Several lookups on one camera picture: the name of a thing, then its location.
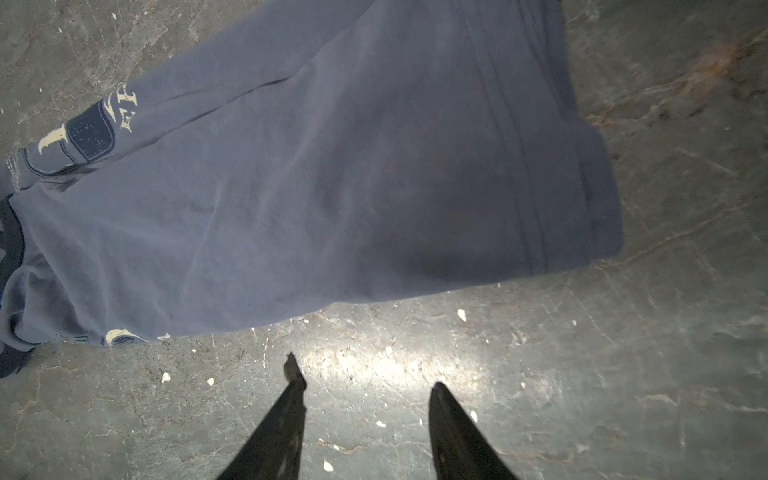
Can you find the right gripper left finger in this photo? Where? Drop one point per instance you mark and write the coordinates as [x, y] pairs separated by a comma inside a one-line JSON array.
[[273, 450]]

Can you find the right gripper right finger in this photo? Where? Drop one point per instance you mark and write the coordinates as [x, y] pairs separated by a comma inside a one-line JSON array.
[[459, 450]]

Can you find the grey blue tank top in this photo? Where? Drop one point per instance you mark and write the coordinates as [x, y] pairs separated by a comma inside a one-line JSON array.
[[312, 153]]

